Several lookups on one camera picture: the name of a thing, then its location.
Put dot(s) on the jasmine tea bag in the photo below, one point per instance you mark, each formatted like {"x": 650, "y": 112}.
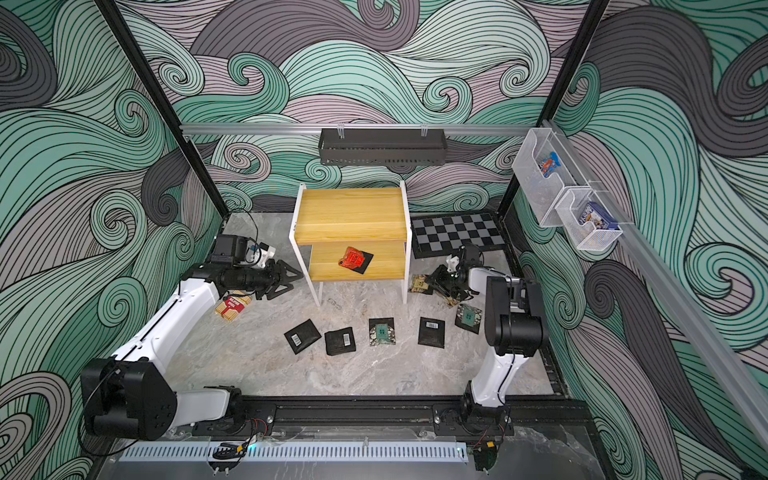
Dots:
{"x": 468, "y": 318}
{"x": 382, "y": 331}

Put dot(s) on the clear wall bin lower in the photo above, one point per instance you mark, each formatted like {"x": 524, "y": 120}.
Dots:
{"x": 587, "y": 222}

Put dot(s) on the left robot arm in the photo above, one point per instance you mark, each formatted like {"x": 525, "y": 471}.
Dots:
{"x": 127, "y": 395}

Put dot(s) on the clear wall bin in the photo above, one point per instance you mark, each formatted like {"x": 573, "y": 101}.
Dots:
{"x": 546, "y": 169}
{"x": 587, "y": 222}

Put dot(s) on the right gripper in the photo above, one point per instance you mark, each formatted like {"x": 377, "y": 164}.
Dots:
{"x": 441, "y": 282}

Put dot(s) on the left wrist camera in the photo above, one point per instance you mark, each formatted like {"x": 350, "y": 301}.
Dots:
{"x": 258, "y": 254}

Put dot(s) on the oolong tea bag shelf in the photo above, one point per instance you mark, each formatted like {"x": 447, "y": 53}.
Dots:
{"x": 420, "y": 285}

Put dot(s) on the white wooden two-tier shelf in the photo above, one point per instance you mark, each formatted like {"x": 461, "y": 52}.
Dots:
{"x": 325, "y": 222}

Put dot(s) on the black tea bag with barcode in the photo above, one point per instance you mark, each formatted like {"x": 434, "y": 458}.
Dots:
{"x": 431, "y": 332}

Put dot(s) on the white slotted cable duct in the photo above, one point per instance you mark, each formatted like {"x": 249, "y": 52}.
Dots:
{"x": 304, "y": 452}

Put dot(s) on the aluminium wall rail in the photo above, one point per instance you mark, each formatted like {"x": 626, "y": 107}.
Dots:
{"x": 274, "y": 128}

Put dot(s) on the red striped box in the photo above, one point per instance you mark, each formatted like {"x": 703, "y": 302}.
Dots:
{"x": 232, "y": 305}

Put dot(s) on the checkered board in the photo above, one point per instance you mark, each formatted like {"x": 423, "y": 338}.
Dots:
{"x": 435, "y": 236}

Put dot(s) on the clear wall bin upper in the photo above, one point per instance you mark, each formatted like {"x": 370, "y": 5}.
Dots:
{"x": 546, "y": 169}

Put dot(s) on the black wall tray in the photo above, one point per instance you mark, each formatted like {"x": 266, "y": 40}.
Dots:
{"x": 389, "y": 148}

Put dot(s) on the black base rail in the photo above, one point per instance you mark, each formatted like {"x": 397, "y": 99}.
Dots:
{"x": 445, "y": 415}

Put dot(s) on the red tea bag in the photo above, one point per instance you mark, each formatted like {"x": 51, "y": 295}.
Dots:
{"x": 356, "y": 260}

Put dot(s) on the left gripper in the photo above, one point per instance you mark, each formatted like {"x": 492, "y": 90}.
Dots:
{"x": 280, "y": 278}

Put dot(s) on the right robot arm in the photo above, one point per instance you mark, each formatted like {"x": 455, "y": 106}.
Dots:
{"x": 513, "y": 332}

